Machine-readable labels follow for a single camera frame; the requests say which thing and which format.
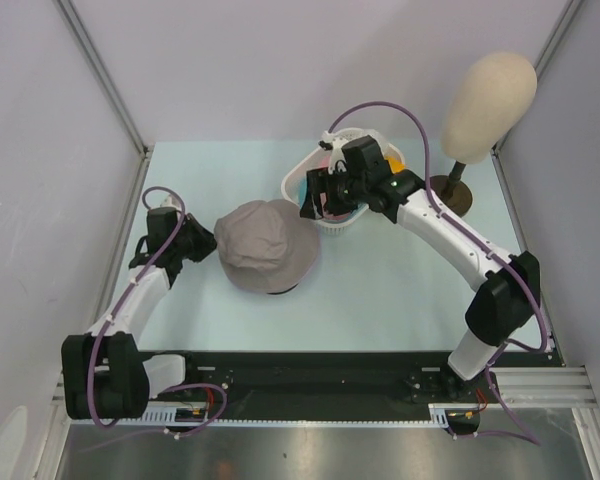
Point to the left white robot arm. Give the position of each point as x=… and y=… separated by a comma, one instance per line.
x=105, y=375

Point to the grey beige bucket hat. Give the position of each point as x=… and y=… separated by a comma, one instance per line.
x=265, y=246

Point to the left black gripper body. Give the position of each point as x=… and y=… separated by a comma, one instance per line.
x=192, y=242

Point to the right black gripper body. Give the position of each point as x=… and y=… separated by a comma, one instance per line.
x=356, y=187

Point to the black wire hat stand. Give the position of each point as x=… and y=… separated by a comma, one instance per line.
x=283, y=292

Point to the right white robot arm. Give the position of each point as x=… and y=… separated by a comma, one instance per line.
x=506, y=286

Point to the purple bucket hat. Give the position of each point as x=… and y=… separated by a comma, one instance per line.
x=316, y=252

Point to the orange hat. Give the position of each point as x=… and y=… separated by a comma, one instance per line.
x=395, y=164

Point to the teal hat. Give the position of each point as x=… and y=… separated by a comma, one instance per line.
x=302, y=192

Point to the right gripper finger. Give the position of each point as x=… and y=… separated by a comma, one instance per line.
x=312, y=207
x=339, y=200

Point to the white cable duct left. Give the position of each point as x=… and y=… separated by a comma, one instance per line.
x=175, y=415

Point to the white cable duct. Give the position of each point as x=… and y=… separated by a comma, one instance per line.
x=446, y=413
x=175, y=415

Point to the beige mannequin head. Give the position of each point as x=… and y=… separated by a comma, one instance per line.
x=494, y=95

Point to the aluminium frame rail right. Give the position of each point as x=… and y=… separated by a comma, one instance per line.
x=545, y=387

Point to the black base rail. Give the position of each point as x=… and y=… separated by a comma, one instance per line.
x=326, y=387

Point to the pink bucket hat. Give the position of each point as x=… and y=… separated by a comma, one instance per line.
x=325, y=196

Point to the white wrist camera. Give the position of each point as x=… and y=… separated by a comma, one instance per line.
x=170, y=202
x=332, y=143

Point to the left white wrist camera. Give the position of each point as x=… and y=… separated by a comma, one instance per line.
x=170, y=202

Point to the white cable duct right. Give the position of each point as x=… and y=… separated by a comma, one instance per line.
x=446, y=413

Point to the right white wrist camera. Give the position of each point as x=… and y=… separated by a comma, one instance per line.
x=332, y=143

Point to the white plastic basket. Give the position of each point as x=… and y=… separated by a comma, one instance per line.
x=289, y=186

